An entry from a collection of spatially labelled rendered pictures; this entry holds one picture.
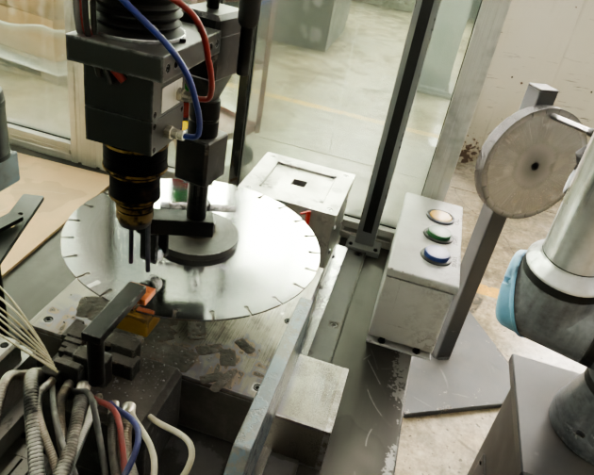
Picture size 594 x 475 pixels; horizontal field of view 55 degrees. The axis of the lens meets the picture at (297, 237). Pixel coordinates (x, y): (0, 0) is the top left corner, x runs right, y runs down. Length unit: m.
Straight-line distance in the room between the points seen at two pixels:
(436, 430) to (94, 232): 1.40
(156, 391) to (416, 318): 0.44
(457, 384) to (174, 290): 1.52
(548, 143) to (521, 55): 2.04
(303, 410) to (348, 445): 0.10
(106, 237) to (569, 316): 0.61
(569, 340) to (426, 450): 1.07
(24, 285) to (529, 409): 0.81
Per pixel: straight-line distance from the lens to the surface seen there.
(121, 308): 0.60
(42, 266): 1.07
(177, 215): 0.66
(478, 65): 1.07
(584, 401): 0.93
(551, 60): 3.79
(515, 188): 1.73
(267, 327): 0.79
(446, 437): 1.93
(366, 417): 0.85
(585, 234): 0.78
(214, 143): 0.60
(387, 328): 0.94
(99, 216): 0.80
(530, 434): 0.94
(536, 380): 1.03
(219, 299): 0.67
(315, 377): 0.78
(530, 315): 0.86
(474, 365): 2.18
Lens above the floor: 1.37
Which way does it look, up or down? 31 degrees down
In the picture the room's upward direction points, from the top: 11 degrees clockwise
